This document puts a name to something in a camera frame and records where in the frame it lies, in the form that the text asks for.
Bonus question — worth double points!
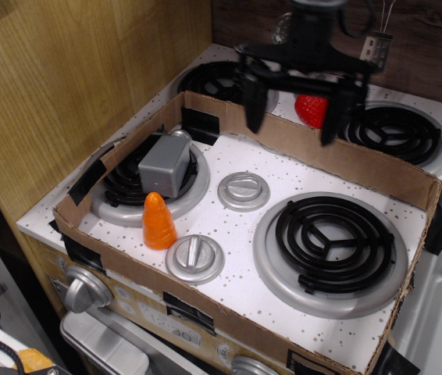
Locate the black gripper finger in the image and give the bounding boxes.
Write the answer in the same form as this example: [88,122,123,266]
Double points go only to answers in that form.
[243,74,268,133]
[321,88,356,146]

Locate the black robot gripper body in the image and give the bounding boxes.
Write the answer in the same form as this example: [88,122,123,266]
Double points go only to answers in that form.
[235,5,375,102]

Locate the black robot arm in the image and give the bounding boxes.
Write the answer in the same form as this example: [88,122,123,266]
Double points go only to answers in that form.
[235,1,376,145]

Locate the red toy strawberry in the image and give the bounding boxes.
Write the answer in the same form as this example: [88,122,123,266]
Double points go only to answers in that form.
[294,95,329,129]

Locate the back left black burner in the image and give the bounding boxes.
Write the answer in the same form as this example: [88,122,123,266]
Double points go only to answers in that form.
[172,60,280,114]

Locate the black burner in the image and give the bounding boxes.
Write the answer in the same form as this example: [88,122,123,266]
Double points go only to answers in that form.
[337,101,442,176]
[91,133,210,227]
[253,192,408,320]
[172,60,280,114]

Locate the hanging round metal strainer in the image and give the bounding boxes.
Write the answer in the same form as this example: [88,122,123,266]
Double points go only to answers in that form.
[272,12,292,45]

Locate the hanging metal grater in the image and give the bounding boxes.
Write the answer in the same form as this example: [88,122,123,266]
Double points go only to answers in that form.
[360,1,396,73]

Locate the back right black burner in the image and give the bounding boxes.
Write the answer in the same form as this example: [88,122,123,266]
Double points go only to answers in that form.
[337,101,442,176]

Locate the silver upper stovetop knob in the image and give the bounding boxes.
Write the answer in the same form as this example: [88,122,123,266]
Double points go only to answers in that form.
[217,172,270,212]

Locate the silver stovetop knob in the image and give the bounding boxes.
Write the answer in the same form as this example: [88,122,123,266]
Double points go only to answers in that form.
[165,234,225,285]
[217,172,270,212]

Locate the front right black burner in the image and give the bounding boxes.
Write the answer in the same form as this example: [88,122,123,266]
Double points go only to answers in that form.
[253,192,408,320]

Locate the orange toy carrot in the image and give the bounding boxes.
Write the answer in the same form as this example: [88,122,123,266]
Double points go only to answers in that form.
[142,192,177,250]

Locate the front left black burner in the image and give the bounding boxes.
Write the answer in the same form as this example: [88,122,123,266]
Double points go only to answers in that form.
[91,133,210,227]

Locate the silver lower stovetop knob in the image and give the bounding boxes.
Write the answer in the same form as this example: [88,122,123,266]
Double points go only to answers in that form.
[165,234,225,285]

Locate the grey sink basin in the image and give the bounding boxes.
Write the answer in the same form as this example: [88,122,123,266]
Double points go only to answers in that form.
[391,250,442,374]

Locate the oven clock display panel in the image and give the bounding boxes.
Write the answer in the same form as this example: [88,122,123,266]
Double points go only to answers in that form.
[137,302,201,348]

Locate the silver oven front knob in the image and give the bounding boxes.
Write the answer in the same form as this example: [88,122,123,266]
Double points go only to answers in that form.
[65,266,113,313]

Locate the orange object bottom left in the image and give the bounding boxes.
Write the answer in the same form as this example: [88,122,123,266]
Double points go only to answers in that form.
[18,348,54,373]

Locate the brown cardboard box frame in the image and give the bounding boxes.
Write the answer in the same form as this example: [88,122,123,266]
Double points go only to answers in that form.
[53,92,442,374]

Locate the black cable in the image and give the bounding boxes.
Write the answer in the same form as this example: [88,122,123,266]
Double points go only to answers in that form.
[337,0,376,39]

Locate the silver oven door handle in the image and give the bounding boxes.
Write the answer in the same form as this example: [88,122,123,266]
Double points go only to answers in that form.
[60,311,204,374]

